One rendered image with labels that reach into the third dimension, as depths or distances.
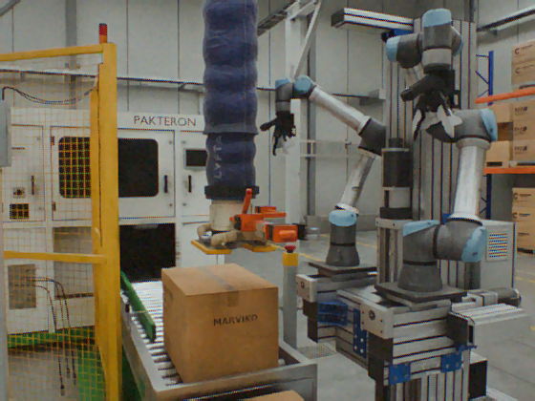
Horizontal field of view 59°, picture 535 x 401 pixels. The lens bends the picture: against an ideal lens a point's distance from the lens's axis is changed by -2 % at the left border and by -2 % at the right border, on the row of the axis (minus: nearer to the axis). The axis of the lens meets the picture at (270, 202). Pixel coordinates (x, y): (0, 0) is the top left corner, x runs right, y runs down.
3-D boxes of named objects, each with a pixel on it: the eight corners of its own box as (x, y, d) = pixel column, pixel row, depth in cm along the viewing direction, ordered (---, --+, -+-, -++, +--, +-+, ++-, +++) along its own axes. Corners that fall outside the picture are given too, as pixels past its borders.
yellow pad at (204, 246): (190, 243, 215) (190, 232, 215) (212, 242, 218) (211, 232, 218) (206, 255, 183) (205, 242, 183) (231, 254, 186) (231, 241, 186)
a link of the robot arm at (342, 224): (329, 242, 204) (329, 211, 203) (329, 239, 217) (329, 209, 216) (357, 243, 202) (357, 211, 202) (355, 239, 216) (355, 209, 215)
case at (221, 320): (162, 344, 247) (161, 268, 245) (236, 335, 262) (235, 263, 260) (187, 391, 192) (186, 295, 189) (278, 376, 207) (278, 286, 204)
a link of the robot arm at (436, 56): (436, 47, 125) (415, 54, 133) (436, 64, 126) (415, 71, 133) (457, 51, 128) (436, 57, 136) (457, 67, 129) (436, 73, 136)
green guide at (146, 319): (109, 281, 395) (109, 270, 394) (122, 280, 399) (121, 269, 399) (137, 342, 248) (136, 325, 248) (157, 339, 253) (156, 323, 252)
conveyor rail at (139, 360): (106, 299, 394) (105, 276, 393) (112, 298, 396) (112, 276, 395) (156, 438, 183) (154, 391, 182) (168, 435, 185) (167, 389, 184)
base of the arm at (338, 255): (347, 260, 219) (348, 238, 219) (367, 264, 206) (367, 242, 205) (318, 262, 213) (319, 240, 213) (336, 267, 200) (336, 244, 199)
